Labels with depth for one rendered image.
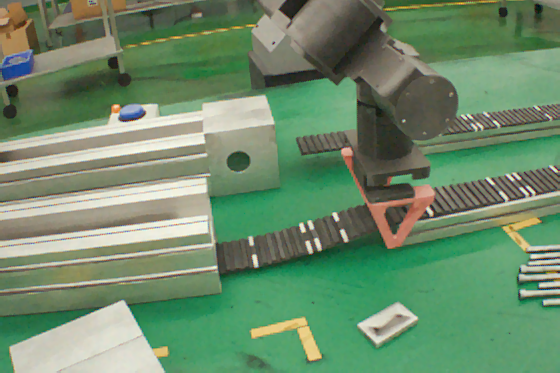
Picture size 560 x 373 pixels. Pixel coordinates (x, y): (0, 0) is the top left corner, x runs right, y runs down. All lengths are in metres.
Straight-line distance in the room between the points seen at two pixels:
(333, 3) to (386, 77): 0.08
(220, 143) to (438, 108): 0.32
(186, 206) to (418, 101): 0.28
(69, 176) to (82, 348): 0.35
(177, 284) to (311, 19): 0.29
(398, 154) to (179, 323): 0.27
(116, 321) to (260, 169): 0.34
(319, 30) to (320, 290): 0.26
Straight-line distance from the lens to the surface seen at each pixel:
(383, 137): 0.49
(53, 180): 0.70
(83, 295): 0.55
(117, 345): 0.38
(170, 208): 0.56
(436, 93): 0.41
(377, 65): 0.42
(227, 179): 0.68
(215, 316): 0.52
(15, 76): 3.61
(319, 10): 0.44
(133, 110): 0.82
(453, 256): 0.58
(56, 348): 0.40
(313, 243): 0.56
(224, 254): 0.57
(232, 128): 0.64
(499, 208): 0.62
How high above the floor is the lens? 1.15
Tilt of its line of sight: 29 degrees down
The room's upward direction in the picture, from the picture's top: 5 degrees counter-clockwise
